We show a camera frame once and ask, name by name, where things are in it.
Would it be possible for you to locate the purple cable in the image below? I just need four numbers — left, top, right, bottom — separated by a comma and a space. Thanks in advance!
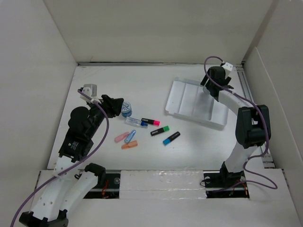
10, 89, 109, 227
204, 56, 277, 192

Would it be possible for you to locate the green cap black highlighter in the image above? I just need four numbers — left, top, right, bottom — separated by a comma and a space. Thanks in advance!
150, 126, 170, 136

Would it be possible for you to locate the white foam block front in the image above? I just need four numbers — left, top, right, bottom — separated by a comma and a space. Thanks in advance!
119, 170, 206, 200

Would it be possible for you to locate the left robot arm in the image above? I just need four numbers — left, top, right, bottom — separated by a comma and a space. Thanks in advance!
19, 95, 124, 227

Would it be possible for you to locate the blue slime jar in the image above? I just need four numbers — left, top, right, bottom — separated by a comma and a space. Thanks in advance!
121, 102, 132, 118
203, 87, 210, 95

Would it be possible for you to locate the blue cap black highlighter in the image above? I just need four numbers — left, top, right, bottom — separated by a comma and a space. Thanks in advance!
163, 131, 180, 146

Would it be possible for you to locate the blue translucent eraser case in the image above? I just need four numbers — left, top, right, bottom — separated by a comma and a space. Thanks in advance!
124, 130, 136, 143

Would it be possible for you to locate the metal rail right edge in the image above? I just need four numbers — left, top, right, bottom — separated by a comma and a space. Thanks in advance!
236, 66, 276, 169

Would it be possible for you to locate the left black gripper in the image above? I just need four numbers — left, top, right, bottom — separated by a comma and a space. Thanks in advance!
87, 94, 123, 138

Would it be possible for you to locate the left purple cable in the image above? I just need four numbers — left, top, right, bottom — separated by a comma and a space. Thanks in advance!
10, 89, 109, 227

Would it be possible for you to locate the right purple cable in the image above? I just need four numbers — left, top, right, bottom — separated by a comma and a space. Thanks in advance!
204, 56, 277, 192

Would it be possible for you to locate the pink cap black highlighter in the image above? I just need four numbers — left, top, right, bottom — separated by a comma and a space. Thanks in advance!
141, 118, 160, 126

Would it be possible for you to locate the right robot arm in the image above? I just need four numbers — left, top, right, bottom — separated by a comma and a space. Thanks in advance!
201, 66, 271, 187

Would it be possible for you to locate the white divided organizer tray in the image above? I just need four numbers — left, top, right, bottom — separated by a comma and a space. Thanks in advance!
165, 78, 229, 130

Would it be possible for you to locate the clear glue stick blue cap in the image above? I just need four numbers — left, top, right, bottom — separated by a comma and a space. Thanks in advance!
125, 117, 148, 128

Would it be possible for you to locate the orange translucent eraser case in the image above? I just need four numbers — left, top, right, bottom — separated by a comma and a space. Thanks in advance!
121, 140, 138, 149

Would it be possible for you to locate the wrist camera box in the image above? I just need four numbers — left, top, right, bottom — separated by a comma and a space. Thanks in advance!
80, 84, 97, 103
221, 62, 233, 79

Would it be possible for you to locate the pink translucent eraser case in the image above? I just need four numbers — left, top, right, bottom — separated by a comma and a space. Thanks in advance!
114, 132, 129, 143

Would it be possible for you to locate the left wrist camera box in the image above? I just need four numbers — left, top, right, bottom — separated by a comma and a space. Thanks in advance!
80, 84, 97, 103

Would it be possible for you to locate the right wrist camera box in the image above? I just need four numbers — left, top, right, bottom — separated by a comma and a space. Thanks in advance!
221, 62, 233, 79

